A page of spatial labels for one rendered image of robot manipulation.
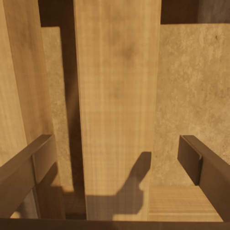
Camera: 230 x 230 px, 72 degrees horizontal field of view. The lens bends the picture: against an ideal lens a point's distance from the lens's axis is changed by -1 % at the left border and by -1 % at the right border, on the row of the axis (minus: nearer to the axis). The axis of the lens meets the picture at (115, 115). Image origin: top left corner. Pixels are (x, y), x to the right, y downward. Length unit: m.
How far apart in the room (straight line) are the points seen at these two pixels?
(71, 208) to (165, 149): 0.29
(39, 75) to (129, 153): 0.20
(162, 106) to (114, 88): 0.24
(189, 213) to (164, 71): 0.34
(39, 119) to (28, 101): 0.04
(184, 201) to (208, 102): 0.26
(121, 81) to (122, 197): 0.17
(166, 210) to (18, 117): 0.38
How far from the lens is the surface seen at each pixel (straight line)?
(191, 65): 0.44
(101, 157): 0.24
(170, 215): 0.46
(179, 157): 0.17
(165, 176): 0.51
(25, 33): 0.29
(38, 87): 0.29
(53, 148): 0.16
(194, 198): 0.51
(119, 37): 0.21
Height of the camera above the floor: 0.40
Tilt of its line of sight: 75 degrees down
